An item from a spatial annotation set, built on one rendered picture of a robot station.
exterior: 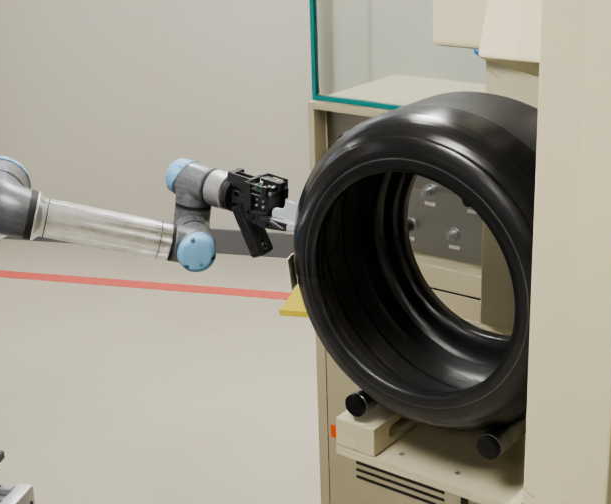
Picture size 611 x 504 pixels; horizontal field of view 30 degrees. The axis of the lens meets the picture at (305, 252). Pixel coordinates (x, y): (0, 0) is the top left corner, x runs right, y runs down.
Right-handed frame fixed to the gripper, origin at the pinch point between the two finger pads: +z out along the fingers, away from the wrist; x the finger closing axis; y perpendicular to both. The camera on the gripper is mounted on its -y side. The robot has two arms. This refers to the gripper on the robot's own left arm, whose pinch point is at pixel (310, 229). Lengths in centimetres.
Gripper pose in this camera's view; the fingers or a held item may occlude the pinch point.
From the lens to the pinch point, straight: 222.3
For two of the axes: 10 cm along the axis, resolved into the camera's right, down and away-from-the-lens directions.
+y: 0.5, -9.1, -4.1
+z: 7.9, 2.8, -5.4
